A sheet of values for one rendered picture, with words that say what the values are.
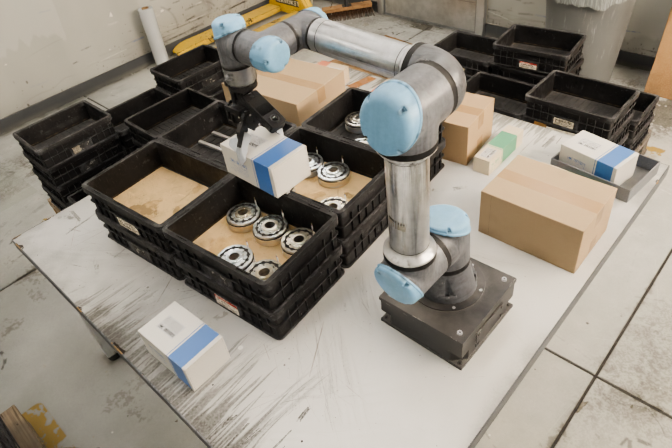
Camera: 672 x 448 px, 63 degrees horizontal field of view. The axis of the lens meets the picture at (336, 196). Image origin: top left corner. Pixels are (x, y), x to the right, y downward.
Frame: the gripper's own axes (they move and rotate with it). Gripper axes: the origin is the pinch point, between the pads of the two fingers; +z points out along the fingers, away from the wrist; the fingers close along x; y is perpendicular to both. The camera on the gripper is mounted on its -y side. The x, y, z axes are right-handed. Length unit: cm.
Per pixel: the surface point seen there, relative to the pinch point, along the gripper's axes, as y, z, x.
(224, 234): 13.7, 27.5, 11.0
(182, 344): -6, 32, 41
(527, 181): -46, 25, -56
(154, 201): 45, 27, 15
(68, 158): 159, 60, 4
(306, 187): 9.2, 27.6, -18.9
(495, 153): -25, 35, -76
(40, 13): 329, 40, -65
